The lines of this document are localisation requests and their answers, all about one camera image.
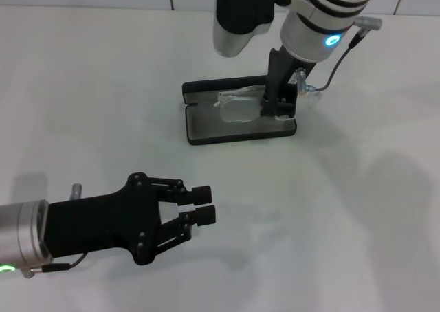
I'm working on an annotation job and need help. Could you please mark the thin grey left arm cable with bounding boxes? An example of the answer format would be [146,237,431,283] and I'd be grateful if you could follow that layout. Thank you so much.
[30,251,87,276]

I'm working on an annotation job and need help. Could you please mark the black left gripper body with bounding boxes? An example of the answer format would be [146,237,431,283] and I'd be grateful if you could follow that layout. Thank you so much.
[47,171,163,266]

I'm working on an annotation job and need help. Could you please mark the clear white glasses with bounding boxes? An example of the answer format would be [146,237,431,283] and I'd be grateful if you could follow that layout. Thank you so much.
[212,85,297,125]

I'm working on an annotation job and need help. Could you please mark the silver metal plug fitting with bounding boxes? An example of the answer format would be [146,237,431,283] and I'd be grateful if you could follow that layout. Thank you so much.
[69,183,85,201]
[295,69,318,97]

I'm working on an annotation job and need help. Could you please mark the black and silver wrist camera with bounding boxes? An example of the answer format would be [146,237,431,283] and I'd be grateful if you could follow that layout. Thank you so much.
[212,0,288,58]

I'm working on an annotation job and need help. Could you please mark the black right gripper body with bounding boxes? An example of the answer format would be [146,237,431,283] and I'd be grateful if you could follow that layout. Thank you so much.
[262,47,316,102]

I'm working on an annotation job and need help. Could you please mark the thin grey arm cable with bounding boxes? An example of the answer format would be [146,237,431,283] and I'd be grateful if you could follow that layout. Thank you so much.
[30,251,87,276]
[307,15,384,95]

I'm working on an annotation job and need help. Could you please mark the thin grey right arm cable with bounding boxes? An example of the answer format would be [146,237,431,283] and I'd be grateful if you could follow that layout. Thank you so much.
[307,15,384,95]

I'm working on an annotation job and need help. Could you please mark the black glasses case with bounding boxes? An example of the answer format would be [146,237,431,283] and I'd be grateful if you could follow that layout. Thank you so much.
[181,74,298,146]

